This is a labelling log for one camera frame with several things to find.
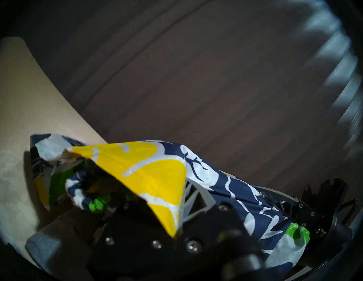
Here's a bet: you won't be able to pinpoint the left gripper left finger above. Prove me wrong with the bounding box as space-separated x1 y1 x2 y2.
113 198 165 230

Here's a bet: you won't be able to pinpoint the floral print shorts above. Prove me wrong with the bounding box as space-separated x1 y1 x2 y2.
30 133 311 272

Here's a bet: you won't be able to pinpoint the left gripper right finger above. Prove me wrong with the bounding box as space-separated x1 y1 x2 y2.
178 180 217 231

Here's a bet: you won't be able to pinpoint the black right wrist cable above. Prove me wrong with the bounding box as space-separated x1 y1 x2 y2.
339 198 359 224

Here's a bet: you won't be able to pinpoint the tall dark leafy plant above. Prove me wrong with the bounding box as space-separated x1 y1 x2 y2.
301 178 336 204

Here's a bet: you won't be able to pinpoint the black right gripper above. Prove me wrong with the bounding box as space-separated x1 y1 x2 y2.
252 178 353 247

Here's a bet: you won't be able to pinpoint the grey shorts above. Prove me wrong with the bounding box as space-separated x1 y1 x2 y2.
25 215 95 281

